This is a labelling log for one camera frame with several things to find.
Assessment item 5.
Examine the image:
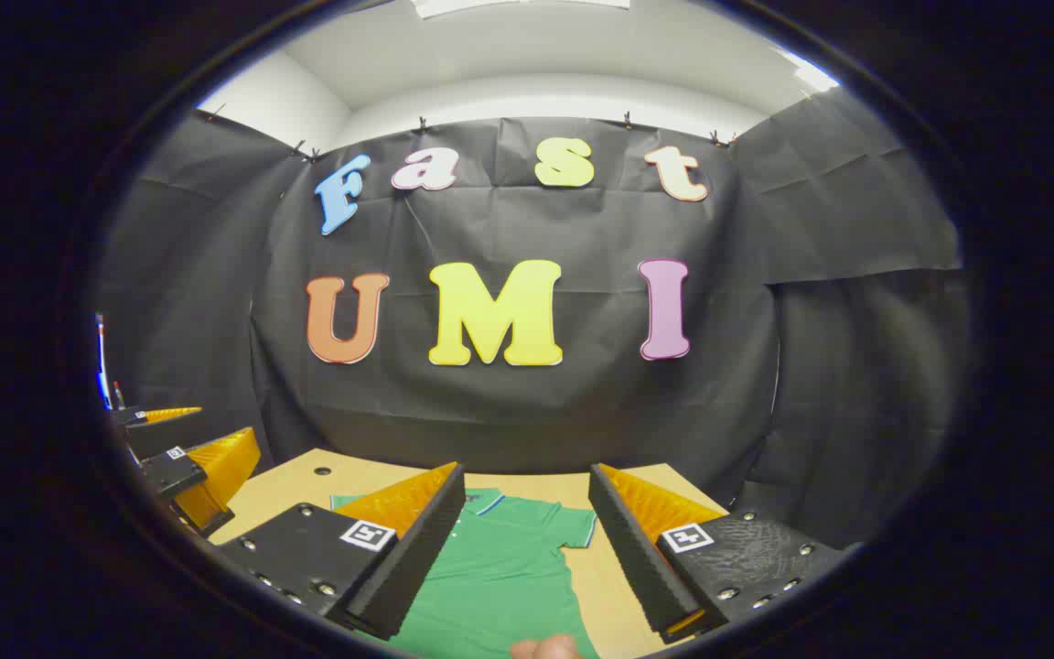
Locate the black backdrop cloth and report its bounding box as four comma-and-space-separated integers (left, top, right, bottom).
92, 87, 976, 550

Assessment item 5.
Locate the white blue edged board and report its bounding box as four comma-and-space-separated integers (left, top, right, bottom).
95, 311, 113, 410

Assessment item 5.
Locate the green T-shirt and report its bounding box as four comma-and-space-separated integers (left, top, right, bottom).
330, 488, 601, 659

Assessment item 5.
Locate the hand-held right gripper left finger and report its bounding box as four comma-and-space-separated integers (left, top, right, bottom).
209, 461, 468, 642

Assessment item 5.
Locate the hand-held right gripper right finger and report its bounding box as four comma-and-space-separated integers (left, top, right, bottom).
587, 462, 862, 644

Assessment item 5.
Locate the row of small black clips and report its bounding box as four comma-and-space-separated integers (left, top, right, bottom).
205, 103, 737, 164

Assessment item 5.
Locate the ceiling light panel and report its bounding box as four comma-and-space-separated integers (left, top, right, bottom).
769, 46, 842, 93
413, 0, 631, 19

